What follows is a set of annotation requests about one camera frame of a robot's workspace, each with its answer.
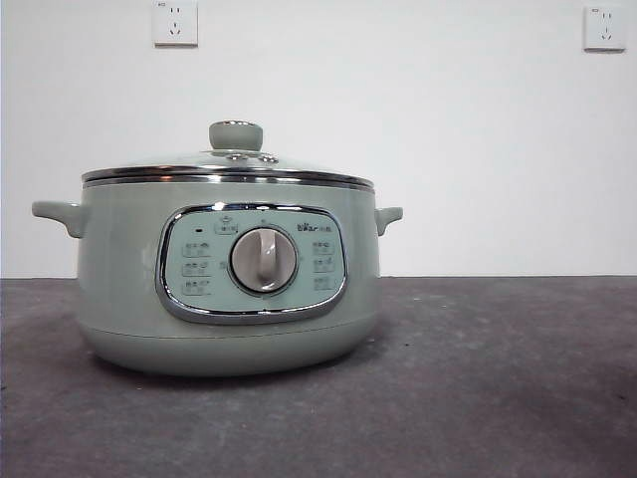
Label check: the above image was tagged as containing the glass lid with green knob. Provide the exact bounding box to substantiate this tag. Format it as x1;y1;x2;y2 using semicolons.
82;119;375;183

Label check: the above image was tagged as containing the green electric cooking pot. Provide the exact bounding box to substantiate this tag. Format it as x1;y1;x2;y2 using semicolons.
31;171;404;377

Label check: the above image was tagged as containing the white wall socket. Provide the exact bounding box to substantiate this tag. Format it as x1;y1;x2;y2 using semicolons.
151;0;199;50
582;5;628;54

